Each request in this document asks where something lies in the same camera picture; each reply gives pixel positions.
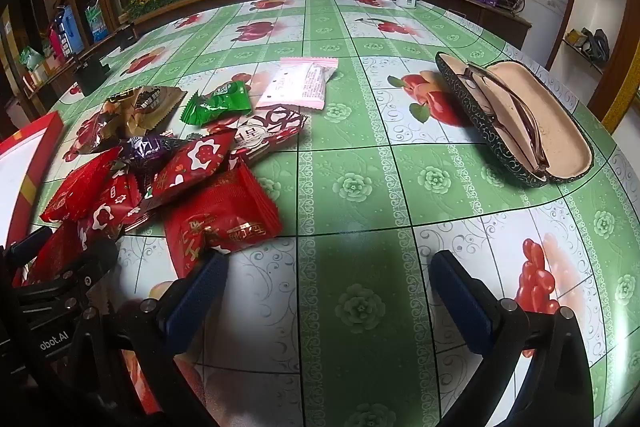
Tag large red snack packet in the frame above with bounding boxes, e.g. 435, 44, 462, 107
164, 163, 284, 281

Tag green fruit print tablecloth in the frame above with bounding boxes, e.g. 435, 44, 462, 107
30, 0, 640, 427

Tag green candy packet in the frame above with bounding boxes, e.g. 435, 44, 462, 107
180, 80, 251, 126

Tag red flower snack packet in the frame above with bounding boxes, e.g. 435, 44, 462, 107
151, 129, 237, 204
77, 174, 144, 254

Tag brown eyeglasses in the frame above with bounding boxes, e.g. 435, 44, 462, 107
462, 62, 551, 180

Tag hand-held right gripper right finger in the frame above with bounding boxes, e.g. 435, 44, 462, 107
430, 251, 596, 427

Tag black bag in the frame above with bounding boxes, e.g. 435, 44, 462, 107
580, 28, 611, 62

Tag wooden cabinet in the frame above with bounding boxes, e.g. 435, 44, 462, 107
417, 0, 533, 50

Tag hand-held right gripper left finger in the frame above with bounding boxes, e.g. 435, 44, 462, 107
75, 251, 229, 427

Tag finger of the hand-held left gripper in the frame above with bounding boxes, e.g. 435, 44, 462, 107
1, 227, 53, 260
17, 239, 120, 303

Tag pink white snack packet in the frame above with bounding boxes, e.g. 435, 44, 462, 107
256, 56, 340, 112

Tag red white patterned packet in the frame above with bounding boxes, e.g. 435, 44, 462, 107
229, 103, 309, 166

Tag clear plastic bag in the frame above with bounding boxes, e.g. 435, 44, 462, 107
84, 0, 109, 42

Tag dark red chocolate packet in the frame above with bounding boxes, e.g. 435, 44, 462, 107
64, 106, 126, 156

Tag large black container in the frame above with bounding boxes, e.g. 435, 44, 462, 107
72, 54, 110, 96

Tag patterned glasses case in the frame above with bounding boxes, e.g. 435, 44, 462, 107
435, 51, 596, 188

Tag red gift box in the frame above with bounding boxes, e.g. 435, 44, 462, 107
0, 111, 65, 253

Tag green bag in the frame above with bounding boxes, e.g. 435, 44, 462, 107
19, 46, 46, 72

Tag blue thermos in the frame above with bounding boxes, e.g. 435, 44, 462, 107
54, 4, 85, 54

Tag dark purple snack packet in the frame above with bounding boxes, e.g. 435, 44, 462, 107
120, 134, 187, 190

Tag wall shelf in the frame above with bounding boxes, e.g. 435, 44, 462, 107
560, 27, 612, 75

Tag plain red snack packet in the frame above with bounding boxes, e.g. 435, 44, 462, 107
22, 221, 87, 285
40, 149, 122, 224

